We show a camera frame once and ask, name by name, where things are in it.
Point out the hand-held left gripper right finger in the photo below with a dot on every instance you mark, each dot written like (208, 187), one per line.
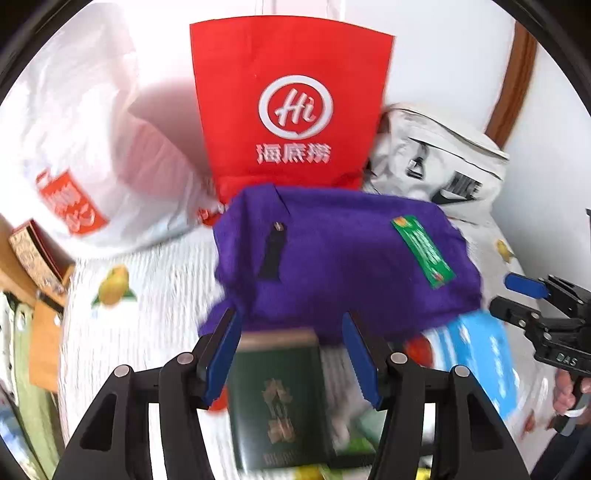
(362, 364)

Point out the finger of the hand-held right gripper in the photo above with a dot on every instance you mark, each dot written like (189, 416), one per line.
(512, 311)
(524, 284)

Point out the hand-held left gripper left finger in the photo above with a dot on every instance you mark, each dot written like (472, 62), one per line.
(221, 364)

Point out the dark green tin box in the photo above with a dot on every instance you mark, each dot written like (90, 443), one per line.
(277, 397)

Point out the purple towel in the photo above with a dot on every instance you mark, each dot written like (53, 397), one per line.
(332, 258)

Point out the person's right hand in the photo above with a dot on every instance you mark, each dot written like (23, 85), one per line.
(564, 392)

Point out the blue tissue pack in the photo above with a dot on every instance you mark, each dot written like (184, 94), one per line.
(480, 360)

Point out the fruit print tablecloth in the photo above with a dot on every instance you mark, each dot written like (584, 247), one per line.
(157, 323)

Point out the green wet wipes pack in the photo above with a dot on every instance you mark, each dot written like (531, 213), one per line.
(422, 249)

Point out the grey sling bag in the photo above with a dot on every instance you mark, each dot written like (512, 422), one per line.
(434, 157)

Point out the orange wooden board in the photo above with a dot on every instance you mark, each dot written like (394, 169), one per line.
(46, 346)

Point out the light green cloth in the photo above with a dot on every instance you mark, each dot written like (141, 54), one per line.
(27, 415)

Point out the brown patterned box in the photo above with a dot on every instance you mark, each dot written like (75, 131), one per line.
(37, 258)

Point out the wooden rack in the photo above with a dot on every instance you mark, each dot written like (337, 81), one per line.
(14, 281)

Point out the white plastic shopping bag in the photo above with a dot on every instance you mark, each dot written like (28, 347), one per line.
(92, 138)

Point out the red tote bag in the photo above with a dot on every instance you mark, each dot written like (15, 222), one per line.
(286, 83)

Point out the brown wooden door frame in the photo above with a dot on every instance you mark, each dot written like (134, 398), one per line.
(515, 78)

